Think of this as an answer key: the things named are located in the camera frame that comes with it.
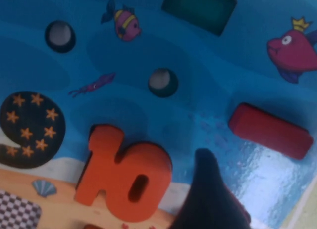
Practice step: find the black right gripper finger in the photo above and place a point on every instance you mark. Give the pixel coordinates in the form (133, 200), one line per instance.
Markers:
(208, 194)

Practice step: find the red minus bar piece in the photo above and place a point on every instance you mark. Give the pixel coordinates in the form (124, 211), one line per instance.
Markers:
(270, 131)

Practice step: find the orange number ten piece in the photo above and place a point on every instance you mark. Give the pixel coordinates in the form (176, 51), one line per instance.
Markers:
(104, 167)

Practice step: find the blue wooden number puzzle board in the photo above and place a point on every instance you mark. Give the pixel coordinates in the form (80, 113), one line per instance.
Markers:
(123, 65)

